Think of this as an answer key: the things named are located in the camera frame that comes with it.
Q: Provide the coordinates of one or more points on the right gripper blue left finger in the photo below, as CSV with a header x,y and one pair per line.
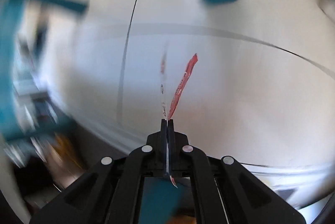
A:
x,y
163,146

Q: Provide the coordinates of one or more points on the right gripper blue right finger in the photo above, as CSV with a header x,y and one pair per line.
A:
x,y
170,145

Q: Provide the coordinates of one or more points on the red snack wrapper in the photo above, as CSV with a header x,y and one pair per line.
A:
x,y
177,95

